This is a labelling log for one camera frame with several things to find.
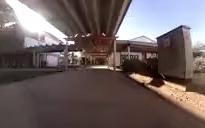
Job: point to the pale roof column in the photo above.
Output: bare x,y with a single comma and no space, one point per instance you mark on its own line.
66,55
114,53

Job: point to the building with pitched roof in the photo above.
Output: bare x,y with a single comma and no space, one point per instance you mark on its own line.
136,46

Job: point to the grey concrete path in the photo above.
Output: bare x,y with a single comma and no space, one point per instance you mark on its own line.
83,100

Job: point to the covered walkway roof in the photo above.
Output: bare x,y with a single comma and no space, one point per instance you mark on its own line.
83,16

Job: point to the tall grey cabinet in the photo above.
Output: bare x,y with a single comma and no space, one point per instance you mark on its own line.
175,53

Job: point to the building with flat awning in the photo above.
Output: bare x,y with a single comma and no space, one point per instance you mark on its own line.
23,50

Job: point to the dark grass strip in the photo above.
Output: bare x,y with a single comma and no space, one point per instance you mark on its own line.
10,75

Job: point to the gravel strip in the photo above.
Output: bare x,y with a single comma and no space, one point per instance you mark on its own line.
190,96

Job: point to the pale bush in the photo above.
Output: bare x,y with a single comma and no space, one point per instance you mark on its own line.
203,65

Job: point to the red roof support frame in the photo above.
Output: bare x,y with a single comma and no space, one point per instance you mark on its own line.
93,46

